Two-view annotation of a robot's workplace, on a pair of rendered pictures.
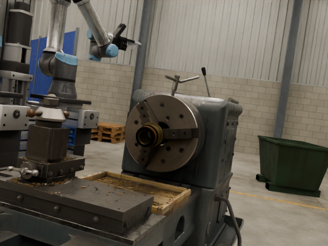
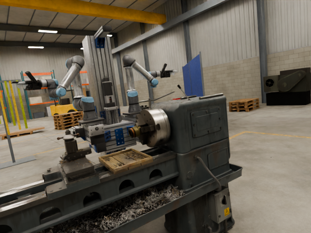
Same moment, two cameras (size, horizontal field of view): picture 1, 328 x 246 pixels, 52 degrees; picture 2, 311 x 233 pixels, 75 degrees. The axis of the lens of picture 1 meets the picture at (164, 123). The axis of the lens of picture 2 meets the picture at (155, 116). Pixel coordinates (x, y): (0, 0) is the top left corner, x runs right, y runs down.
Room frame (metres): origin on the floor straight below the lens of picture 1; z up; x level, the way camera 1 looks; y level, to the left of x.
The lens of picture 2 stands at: (0.16, -1.08, 1.38)
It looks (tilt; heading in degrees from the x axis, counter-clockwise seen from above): 8 degrees down; 39
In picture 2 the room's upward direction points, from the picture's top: 7 degrees counter-clockwise
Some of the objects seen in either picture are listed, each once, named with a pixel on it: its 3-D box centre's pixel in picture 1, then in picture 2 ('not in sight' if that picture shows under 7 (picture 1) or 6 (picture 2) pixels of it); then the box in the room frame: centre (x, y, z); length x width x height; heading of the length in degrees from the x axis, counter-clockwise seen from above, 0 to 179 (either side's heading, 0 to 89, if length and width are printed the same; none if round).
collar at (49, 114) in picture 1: (49, 113); (68, 136); (0.84, 0.28, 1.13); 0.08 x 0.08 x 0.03
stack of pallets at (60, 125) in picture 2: not in sight; (69, 120); (5.37, 8.89, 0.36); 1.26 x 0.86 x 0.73; 178
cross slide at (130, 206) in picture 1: (60, 193); (74, 164); (0.82, 0.23, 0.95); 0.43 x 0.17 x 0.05; 70
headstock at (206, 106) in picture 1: (186, 133); (188, 120); (1.79, -0.13, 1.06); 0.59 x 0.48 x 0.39; 160
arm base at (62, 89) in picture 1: (63, 88); (134, 107); (1.79, 0.55, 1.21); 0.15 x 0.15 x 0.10
